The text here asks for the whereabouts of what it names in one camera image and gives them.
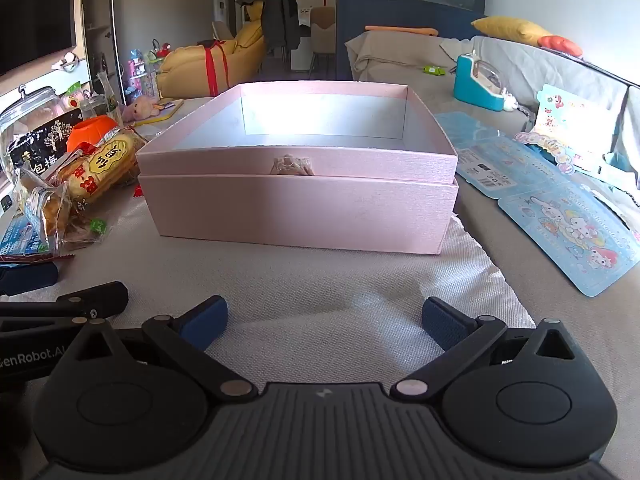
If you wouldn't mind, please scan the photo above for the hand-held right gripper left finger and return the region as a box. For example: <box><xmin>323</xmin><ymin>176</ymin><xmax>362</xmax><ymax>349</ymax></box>
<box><xmin>75</xmin><ymin>295</ymin><xmax>258</xmax><ymax>405</ymax></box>

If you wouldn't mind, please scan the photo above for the blue barcode card pack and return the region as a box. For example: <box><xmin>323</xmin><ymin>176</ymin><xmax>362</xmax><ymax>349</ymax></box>
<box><xmin>454</xmin><ymin>142</ymin><xmax>561</xmax><ymax>200</ymax></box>

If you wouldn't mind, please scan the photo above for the pink plush toy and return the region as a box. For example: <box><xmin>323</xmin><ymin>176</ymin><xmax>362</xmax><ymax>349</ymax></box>
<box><xmin>121</xmin><ymin>95</ymin><xmax>161</xmax><ymax>122</ymax></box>

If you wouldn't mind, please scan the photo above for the orange pumpkin bucket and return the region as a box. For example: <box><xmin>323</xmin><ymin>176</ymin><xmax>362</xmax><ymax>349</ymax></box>
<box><xmin>66</xmin><ymin>115</ymin><xmax>123</xmax><ymax>153</ymax></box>

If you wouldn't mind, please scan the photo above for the yellow picture book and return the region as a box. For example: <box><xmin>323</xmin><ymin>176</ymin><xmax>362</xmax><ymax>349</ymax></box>
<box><xmin>135</xmin><ymin>99</ymin><xmax>185</xmax><ymax>127</ymax></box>

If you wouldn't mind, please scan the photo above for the dark hanging coat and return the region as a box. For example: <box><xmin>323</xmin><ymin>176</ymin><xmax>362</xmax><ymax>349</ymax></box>
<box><xmin>236</xmin><ymin>0</ymin><xmax>302</xmax><ymax>53</ymax></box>

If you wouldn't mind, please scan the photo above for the grey covered sofa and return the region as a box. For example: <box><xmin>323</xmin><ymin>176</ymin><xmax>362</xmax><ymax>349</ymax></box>
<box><xmin>345</xmin><ymin>30</ymin><xmax>640</xmax><ymax>321</ymax></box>

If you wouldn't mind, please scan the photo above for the white shelf unit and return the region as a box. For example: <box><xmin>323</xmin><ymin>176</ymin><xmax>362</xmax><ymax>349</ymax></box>
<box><xmin>80</xmin><ymin>0</ymin><xmax>122</xmax><ymax>91</ymax></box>

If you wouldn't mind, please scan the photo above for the teal toy machine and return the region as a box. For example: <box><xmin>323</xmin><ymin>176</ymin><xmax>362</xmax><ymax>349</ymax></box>
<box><xmin>453</xmin><ymin>49</ymin><xmax>518</xmax><ymax>113</ymax></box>

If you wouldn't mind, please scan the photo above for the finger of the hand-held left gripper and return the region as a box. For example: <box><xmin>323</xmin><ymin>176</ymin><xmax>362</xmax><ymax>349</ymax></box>
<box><xmin>0</xmin><ymin>261</ymin><xmax>60</xmax><ymax>297</ymax></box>
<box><xmin>0</xmin><ymin>281</ymin><xmax>130</xmax><ymax>321</ymax></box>

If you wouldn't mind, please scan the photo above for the orange pastry packet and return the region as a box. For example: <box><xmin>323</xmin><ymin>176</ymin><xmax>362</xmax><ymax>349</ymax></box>
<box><xmin>20</xmin><ymin>170</ymin><xmax>76</xmax><ymax>253</ymax></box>

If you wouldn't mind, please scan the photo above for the pink cardboard box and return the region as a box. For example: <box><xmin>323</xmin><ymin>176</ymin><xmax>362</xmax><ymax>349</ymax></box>
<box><xmin>136</xmin><ymin>81</ymin><xmax>460</xmax><ymax>256</ymax></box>

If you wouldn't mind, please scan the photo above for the yellow lounge chair red ribbon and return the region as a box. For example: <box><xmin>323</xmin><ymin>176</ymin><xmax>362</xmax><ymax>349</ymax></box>
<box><xmin>159</xmin><ymin>2</ymin><xmax>268</xmax><ymax>98</ymax></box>

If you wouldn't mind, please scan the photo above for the yellow pillow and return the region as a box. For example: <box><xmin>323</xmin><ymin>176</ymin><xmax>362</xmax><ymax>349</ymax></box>
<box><xmin>471</xmin><ymin>16</ymin><xmax>553</xmax><ymax>47</ymax></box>

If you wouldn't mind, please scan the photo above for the blue seaweed snack packet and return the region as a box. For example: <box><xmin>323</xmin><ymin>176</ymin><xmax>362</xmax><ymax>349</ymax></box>
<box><xmin>0</xmin><ymin>210</ymin><xmax>51</xmax><ymax>258</ymax></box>

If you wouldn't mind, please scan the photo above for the orange pillow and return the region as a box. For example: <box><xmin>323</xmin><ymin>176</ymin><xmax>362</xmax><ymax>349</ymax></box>
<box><xmin>537</xmin><ymin>35</ymin><xmax>584</xmax><ymax>58</ymax></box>

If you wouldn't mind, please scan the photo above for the colourful toy set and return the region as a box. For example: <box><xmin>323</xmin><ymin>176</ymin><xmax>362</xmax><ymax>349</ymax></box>
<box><xmin>125</xmin><ymin>49</ymin><xmax>151</xmax><ymax>98</ymax></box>

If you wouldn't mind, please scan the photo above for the white woven cloth mat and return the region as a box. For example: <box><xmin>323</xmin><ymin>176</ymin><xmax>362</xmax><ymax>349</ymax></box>
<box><xmin>30</xmin><ymin>195</ymin><xmax>536</xmax><ymax>396</ymax></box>

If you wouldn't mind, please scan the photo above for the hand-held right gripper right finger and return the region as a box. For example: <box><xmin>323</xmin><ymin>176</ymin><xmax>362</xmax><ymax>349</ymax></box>
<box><xmin>390</xmin><ymin>296</ymin><xmax>577</xmax><ymax>405</ymax></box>

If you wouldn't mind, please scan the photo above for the long rice cracker pack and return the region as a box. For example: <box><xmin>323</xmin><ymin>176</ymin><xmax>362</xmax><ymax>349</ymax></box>
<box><xmin>54</xmin><ymin>127</ymin><xmax>148</xmax><ymax>208</ymax></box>

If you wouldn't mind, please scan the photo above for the beige dining chair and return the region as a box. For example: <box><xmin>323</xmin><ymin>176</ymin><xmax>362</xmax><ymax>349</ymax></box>
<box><xmin>309</xmin><ymin>6</ymin><xmax>337</xmax><ymax>76</ymax></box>

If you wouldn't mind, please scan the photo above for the round glass jar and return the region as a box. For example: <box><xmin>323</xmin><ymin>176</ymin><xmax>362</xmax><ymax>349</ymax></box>
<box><xmin>0</xmin><ymin>85</ymin><xmax>68</xmax><ymax>196</ymax></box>

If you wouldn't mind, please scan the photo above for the long orange cushion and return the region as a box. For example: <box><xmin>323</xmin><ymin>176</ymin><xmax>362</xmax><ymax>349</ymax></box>
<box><xmin>365</xmin><ymin>25</ymin><xmax>441</xmax><ymax>37</ymax></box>

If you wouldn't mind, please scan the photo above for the blue cartoon card pack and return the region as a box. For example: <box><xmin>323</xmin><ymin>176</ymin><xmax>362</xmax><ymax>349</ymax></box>
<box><xmin>497</xmin><ymin>182</ymin><xmax>640</xmax><ymax>297</ymax></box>

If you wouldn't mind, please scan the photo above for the colourful cartoon card pack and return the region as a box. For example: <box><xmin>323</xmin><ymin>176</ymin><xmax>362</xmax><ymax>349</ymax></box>
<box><xmin>515</xmin><ymin>84</ymin><xmax>623</xmax><ymax>178</ymax></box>

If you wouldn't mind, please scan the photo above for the white side table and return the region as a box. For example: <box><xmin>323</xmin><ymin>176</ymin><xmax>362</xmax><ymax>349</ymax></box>
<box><xmin>125</xmin><ymin>95</ymin><xmax>236</xmax><ymax>136</ymax></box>

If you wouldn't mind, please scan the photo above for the black plum bag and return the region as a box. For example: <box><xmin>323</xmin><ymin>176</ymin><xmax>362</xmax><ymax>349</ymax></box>
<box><xmin>7</xmin><ymin>107</ymin><xmax>83</xmax><ymax>181</ymax></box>

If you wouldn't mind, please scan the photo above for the black television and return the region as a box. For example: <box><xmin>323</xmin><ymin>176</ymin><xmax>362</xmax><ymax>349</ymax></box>
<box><xmin>0</xmin><ymin>0</ymin><xmax>78</xmax><ymax>78</ymax></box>

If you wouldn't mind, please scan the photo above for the plain light blue card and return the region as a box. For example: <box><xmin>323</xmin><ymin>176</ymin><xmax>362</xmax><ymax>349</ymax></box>
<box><xmin>434</xmin><ymin>111</ymin><xmax>501</xmax><ymax>148</ymax></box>

